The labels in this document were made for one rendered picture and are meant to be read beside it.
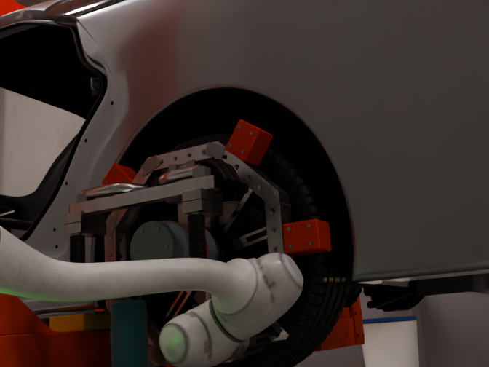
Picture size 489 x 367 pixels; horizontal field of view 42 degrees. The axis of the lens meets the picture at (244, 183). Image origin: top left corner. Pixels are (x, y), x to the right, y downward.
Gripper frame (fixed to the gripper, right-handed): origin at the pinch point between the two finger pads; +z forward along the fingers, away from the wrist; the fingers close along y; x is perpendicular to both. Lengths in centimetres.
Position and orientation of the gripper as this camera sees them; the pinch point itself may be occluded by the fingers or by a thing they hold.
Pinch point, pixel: (276, 333)
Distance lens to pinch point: 152.4
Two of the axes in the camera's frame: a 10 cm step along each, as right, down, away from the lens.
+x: -6.6, -5.7, 4.9
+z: 4.9, 1.6, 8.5
